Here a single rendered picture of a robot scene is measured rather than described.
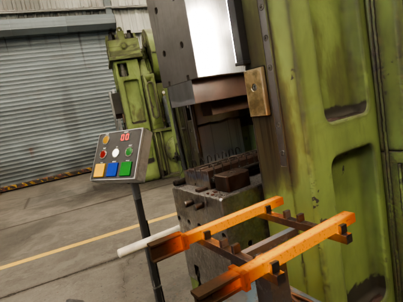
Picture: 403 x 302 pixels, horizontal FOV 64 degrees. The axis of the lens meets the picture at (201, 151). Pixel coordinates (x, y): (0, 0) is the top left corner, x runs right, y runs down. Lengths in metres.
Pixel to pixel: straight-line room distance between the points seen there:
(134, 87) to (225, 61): 4.95
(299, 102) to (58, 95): 8.38
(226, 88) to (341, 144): 0.51
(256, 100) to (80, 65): 8.30
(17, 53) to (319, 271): 8.80
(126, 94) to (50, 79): 3.42
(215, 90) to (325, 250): 0.73
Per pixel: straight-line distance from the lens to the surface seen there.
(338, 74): 1.36
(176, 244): 0.83
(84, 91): 9.22
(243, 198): 1.26
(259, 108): 1.19
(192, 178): 1.45
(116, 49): 6.23
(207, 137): 1.63
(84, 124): 9.17
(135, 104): 6.20
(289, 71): 1.12
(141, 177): 1.69
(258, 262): 0.66
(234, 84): 1.42
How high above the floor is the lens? 1.26
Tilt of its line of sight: 8 degrees down
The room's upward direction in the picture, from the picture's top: 10 degrees counter-clockwise
